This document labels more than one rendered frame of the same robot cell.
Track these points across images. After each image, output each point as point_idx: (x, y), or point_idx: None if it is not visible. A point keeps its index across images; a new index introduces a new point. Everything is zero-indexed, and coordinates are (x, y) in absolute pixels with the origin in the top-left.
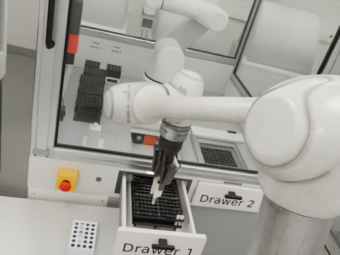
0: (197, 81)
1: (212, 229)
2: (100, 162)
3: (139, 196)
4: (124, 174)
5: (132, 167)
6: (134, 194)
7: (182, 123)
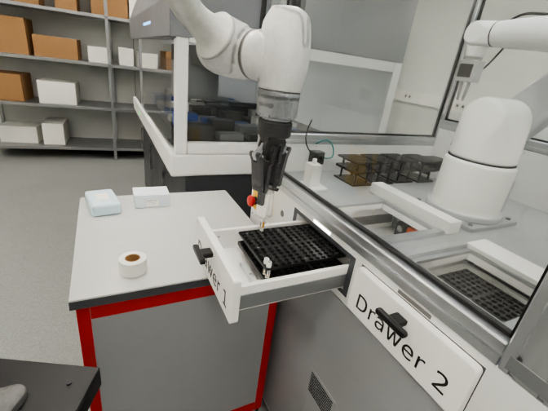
0: (276, 8)
1: (378, 399)
2: (284, 189)
3: (277, 232)
4: (304, 220)
5: (302, 206)
6: (276, 228)
7: (261, 81)
